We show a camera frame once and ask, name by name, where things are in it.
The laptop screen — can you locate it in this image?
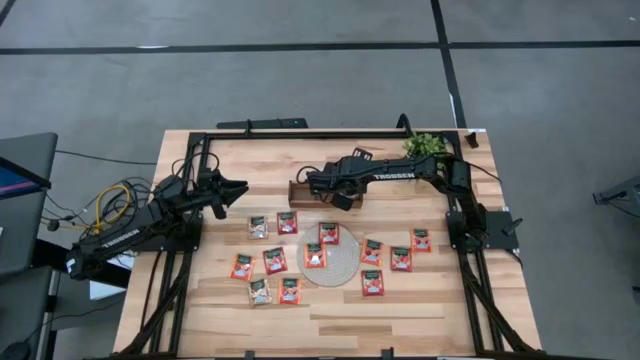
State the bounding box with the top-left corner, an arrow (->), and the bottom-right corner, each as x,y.
0,156 -> 52,201

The round woven beige placemat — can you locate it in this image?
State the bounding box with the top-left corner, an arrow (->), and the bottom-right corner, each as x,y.
295,223 -> 362,289

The black flat bar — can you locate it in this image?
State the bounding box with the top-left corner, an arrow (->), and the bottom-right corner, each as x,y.
215,117 -> 309,131

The black hook bracket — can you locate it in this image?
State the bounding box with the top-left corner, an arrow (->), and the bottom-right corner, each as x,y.
396,113 -> 416,137

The black aluminium table frame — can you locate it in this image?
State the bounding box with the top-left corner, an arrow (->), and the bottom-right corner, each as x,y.
107,127 -> 546,360

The orange peach tea sachet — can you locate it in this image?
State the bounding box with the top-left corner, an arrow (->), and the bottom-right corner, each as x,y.
359,238 -> 385,267
277,277 -> 303,306
229,253 -> 257,282
410,228 -> 433,254
303,242 -> 328,270

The black cable bundle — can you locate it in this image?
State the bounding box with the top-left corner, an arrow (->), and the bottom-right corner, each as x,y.
42,174 -> 156,244

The thin black floor cable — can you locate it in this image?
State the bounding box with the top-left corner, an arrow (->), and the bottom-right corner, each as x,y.
53,148 -> 159,167

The wooden three-compartment tea box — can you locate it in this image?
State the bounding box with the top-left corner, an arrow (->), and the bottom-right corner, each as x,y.
288,180 -> 365,210

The grey metal stand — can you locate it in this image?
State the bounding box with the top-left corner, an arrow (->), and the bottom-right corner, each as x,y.
592,173 -> 640,226

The red strawberry tea sachet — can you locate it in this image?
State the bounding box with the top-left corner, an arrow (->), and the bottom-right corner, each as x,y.
360,269 -> 386,298
276,210 -> 300,236
261,246 -> 289,276
389,245 -> 414,274
317,221 -> 341,246

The beige vanilla tea sachet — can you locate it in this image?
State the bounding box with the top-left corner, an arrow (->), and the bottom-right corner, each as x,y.
247,278 -> 274,308
247,215 -> 270,241

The green plant in white pot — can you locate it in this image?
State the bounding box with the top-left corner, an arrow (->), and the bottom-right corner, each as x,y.
402,131 -> 450,169

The white paper sheet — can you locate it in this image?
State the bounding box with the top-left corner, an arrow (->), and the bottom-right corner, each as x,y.
88,249 -> 137,301

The black metal beam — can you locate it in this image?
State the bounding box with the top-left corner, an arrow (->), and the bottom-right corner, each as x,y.
32,238 -> 131,290

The yellow cable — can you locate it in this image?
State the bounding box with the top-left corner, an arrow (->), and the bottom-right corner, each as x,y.
59,183 -> 133,232

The black computer mouse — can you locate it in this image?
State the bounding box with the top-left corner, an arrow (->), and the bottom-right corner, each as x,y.
0,341 -> 31,360

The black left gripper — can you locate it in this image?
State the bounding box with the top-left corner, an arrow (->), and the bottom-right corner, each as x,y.
196,166 -> 251,226

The dark grey desk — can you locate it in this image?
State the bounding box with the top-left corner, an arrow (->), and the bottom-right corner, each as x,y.
0,264 -> 54,360
0,131 -> 59,277

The black clamp lever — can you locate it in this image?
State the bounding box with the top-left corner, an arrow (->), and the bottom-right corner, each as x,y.
501,216 -> 525,237

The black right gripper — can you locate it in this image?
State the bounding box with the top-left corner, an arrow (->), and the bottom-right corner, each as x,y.
304,147 -> 374,213

